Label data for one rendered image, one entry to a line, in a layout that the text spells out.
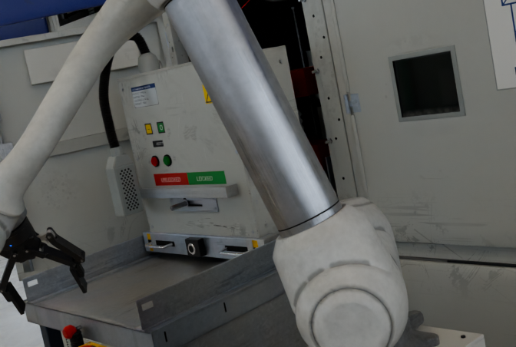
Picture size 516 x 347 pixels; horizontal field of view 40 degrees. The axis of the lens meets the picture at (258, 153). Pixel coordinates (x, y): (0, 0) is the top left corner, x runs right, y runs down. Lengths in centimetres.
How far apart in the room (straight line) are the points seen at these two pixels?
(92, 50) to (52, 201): 117
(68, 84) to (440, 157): 89
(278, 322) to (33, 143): 86
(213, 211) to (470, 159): 68
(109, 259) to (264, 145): 122
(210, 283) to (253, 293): 12
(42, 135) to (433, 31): 91
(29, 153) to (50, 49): 116
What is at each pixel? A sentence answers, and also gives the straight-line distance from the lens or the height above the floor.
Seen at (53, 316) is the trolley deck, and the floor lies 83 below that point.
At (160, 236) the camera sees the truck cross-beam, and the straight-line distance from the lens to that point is 211.
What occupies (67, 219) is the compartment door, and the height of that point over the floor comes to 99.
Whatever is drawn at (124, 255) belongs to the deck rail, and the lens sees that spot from 216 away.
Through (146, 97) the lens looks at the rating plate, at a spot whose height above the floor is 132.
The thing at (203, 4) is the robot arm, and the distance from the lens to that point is 100.
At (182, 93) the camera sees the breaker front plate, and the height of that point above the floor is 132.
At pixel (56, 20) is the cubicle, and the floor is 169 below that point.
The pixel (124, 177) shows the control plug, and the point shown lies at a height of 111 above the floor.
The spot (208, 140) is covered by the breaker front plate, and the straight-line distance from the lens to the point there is 184.
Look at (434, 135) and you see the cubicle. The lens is 169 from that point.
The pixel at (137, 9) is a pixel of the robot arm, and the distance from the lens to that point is 121.
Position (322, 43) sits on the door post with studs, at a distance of 188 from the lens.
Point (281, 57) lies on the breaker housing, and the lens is 188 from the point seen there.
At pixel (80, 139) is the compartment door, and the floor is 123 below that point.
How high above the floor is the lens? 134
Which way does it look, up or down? 7 degrees down
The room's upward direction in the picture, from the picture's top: 11 degrees counter-clockwise
